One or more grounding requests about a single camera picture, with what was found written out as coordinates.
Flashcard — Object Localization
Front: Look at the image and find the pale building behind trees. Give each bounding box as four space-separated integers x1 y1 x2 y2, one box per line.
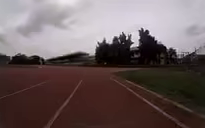
129 45 168 66

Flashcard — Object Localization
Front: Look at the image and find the green grass strip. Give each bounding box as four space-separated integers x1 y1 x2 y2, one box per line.
113 68 205 118

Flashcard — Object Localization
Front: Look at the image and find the clump of tall dark trees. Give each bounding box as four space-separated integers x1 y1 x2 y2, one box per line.
94 27 178 66

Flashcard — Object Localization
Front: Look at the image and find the building with pale sloped roof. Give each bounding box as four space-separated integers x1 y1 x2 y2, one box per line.
181 41 205 66

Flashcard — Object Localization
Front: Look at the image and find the pale concrete kerb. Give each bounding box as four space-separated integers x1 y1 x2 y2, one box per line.
123 78 205 124

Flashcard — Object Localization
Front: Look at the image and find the red running track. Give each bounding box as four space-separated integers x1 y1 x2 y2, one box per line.
0 65 205 128

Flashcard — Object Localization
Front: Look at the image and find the distant row of trees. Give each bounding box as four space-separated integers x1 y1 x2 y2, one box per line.
8 52 46 66

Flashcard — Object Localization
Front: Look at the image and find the roofed grandstand building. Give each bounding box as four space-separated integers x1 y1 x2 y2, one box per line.
45 51 97 66

